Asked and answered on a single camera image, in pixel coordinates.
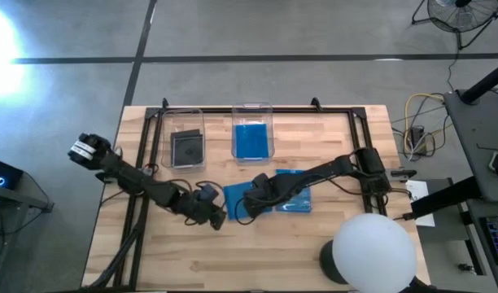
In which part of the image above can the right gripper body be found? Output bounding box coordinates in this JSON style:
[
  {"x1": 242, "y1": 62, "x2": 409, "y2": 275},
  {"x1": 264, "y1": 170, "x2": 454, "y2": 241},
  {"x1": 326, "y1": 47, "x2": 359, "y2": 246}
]
[{"x1": 248, "y1": 178, "x2": 282, "y2": 207}]

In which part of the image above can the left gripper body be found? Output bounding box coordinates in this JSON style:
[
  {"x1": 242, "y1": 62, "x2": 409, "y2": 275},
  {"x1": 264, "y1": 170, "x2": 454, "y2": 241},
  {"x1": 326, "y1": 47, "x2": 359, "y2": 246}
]
[{"x1": 182, "y1": 187, "x2": 221, "y2": 223}]

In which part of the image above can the black jewel case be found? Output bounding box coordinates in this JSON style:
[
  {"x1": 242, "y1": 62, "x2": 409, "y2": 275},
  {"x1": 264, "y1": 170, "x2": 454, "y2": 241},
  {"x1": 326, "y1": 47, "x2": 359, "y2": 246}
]
[
  {"x1": 169, "y1": 129, "x2": 202, "y2": 142},
  {"x1": 172, "y1": 135, "x2": 204, "y2": 168}
]

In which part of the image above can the clear plastic bin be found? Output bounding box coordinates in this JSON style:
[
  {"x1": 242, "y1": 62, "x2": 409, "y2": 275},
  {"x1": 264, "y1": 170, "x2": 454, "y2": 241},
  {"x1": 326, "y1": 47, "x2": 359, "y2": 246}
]
[
  {"x1": 230, "y1": 102, "x2": 275, "y2": 166},
  {"x1": 159, "y1": 107, "x2": 206, "y2": 170}
]

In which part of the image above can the black round lamp base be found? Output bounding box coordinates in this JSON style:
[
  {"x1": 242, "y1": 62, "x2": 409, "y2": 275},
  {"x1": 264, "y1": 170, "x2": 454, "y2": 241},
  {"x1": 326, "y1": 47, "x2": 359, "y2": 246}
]
[{"x1": 318, "y1": 238, "x2": 350, "y2": 286}]

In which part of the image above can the white spherical lamp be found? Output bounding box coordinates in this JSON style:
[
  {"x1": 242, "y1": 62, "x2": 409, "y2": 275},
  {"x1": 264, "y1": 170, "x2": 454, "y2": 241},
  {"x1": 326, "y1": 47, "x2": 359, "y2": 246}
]
[{"x1": 331, "y1": 212, "x2": 418, "y2": 293}]

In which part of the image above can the white paper sheet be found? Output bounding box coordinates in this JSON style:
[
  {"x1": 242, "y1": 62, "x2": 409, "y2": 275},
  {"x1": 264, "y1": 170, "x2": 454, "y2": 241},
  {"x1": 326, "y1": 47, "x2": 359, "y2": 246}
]
[{"x1": 404, "y1": 178, "x2": 436, "y2": 228}]

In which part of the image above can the grey power strip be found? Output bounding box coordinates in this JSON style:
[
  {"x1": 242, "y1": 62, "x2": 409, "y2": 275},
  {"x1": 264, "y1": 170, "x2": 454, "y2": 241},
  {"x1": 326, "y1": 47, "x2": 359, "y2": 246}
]
[{"x1": 409, "y1": 125, "x2": 428, "y2": 155}]

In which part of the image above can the black flat bar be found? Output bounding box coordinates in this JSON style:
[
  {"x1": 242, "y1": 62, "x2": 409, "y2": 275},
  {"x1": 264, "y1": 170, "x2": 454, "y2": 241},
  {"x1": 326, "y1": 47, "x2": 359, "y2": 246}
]
[{"x1": 402, "y1": 175, "x2": 484, "y2": 223}]

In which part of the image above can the grey shelf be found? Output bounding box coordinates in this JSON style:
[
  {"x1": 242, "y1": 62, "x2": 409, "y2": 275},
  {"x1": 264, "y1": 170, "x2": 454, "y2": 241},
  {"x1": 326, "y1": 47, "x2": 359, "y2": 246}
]
[{"x1": 0, "y1": 182, "x2": 55, "y2": 213}]

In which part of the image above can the black box with blue light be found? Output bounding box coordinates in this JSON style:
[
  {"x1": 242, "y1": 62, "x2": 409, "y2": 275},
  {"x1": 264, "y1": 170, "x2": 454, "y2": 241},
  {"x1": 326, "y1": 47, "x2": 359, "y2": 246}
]
[{"x1": 0, "y1": 156, "x2": 24, "y2": 190}]

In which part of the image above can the grey side desk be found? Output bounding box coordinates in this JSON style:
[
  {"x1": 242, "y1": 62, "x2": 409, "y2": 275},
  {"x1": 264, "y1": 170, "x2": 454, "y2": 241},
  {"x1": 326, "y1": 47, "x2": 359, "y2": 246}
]
[{"x1": 443, "y1": 87, "x2": 498, "y2": 203}]

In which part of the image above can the black round pole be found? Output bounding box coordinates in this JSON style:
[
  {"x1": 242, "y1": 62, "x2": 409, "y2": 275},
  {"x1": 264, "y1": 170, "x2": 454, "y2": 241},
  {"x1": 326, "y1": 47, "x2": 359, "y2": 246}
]
[{"x1": 460, "y1": 59, "x2": 498, "y2": 105}]

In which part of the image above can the black floor fan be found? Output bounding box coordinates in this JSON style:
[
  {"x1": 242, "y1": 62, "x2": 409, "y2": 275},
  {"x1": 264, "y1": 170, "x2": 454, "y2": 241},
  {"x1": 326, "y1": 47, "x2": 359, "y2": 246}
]
[{"x1": 411, "y1": 0, "x2": 498, "y2": 50}]

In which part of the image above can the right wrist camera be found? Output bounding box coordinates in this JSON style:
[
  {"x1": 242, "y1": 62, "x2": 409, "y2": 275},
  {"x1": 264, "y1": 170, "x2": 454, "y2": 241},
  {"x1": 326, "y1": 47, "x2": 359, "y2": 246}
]
[{"x1": 252, "y1": 173, "x2": 271, "y2": 190}]

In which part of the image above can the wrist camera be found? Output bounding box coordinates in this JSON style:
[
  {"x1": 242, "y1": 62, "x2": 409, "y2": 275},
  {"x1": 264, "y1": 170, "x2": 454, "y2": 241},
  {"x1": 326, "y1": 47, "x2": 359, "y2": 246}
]
[
  {"x1": 199, "y1": 183, "x2": 219, "y2": 201},
  {"x1": 252, "y1": 173, "x2": 271, "y2": 190}
]

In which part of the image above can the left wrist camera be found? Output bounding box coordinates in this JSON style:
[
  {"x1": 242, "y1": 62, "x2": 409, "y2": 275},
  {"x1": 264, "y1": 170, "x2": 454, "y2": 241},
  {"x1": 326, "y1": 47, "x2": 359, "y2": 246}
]
[{"x1": 199, "y1": 183, "x2": 219, "y2": 201}]

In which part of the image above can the black aluminium table frame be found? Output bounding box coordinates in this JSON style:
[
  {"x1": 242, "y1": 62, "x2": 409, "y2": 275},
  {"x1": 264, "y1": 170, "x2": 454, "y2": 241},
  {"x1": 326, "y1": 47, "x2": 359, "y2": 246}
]
[{"x1": 84, "y1": 96, "x2": 392, "y2": 291}]

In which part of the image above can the black mounting bracket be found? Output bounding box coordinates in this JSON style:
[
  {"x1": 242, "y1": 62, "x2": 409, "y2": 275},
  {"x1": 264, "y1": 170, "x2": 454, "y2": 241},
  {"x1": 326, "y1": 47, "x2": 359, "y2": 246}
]
[{"x1": 389, "y1": 168, "x2": 417, "y2": 179}]

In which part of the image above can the yellow cable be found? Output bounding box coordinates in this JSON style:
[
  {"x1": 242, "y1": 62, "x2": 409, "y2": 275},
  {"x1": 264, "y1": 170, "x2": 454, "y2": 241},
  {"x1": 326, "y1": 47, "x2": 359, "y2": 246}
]
[{"x1": 403, "y1": 92, "x2": 453, "y2": 155}]

